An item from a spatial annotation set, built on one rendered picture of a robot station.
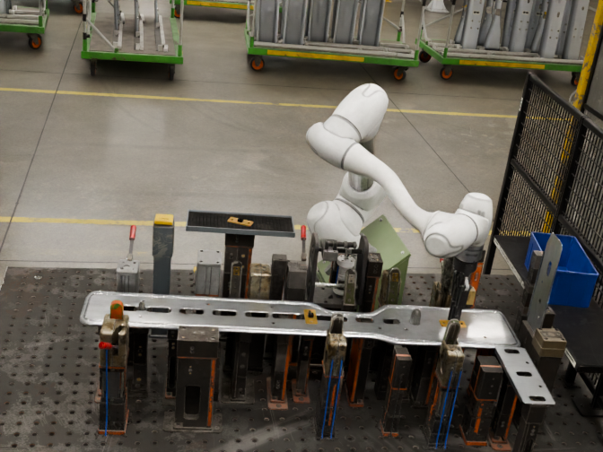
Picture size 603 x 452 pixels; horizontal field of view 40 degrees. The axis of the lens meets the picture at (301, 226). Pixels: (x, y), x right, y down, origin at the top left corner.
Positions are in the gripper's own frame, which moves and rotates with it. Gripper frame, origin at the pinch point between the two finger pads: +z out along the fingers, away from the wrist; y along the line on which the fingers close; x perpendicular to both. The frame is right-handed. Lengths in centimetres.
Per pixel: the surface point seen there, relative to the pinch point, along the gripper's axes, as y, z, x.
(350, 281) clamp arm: -12.7, -2.8, -32.9
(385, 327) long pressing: 4.2, 4.1, -23.0
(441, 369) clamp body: 20.6, 7.7, -7.9
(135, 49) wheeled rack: -616, 76, -162
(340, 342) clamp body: 20.7, -0.5, -40.0
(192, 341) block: 21, 1, -83
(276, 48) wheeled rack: -676, 77, -16
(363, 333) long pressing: 7.9, 4.1, -30.5
